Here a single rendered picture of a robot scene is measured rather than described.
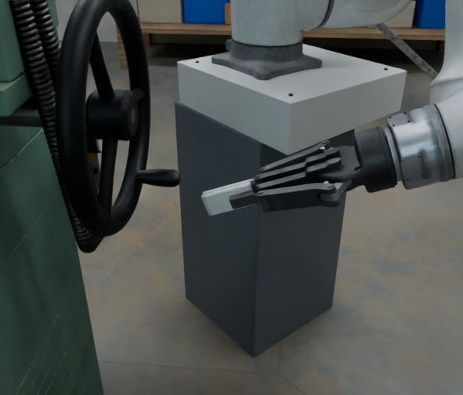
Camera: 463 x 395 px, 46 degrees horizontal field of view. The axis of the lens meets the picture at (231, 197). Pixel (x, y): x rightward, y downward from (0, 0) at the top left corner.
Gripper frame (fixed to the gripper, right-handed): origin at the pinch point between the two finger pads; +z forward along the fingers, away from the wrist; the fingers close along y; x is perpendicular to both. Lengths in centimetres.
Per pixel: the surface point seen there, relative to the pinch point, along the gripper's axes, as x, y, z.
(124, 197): -3.9, -0.3, 13.6
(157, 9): 9, -283, 83
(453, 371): 84, -39, -25
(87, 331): 32, -19, 45
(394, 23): 64, -285, -53
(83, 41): -24.9, 9.0, 5.0
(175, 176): -3.4, -3.3, 7.1
